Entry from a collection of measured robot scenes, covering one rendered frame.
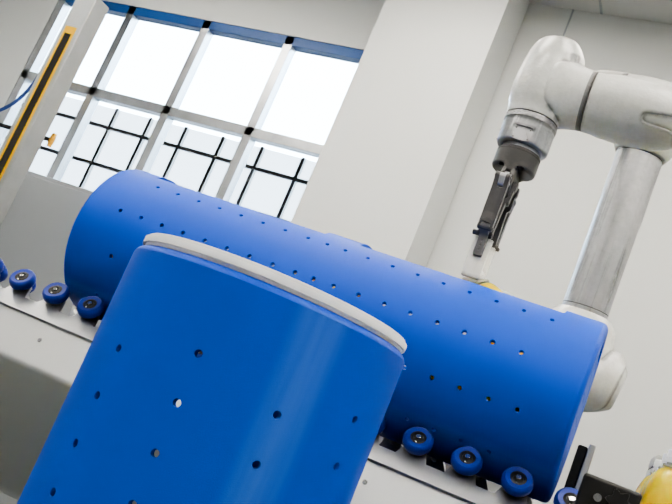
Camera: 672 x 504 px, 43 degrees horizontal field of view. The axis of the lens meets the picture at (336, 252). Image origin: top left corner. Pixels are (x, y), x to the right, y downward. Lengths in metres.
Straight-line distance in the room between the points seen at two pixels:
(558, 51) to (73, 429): 1.04
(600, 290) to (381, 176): 2.49
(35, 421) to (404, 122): 3.16
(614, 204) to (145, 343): 1.38
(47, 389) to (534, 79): 0.94
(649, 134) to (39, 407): 1.08
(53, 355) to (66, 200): 2.36
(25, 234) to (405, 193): 1.76
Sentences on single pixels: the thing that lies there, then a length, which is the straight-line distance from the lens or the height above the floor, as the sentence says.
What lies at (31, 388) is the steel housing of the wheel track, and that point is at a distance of 1.50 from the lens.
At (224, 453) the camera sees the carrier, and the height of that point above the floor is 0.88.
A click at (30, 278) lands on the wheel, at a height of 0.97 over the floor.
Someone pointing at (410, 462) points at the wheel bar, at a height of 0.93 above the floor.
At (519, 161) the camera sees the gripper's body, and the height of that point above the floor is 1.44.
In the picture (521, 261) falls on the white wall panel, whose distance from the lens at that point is 4.26.
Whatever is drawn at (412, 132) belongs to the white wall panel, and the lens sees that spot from 4.32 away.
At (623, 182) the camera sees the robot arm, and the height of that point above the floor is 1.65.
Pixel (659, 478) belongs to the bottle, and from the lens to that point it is 1.24.
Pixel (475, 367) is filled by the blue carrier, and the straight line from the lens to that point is 1.24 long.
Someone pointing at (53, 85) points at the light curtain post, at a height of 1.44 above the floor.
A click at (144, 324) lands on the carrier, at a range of 0.74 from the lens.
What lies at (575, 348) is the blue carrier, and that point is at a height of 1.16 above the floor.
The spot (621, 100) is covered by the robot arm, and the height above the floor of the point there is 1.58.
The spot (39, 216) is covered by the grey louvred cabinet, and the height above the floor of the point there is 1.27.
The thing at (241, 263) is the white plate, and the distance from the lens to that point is 0.72.
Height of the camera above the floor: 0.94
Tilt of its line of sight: 11 degrees up
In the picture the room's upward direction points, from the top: 23 degrees clockwise
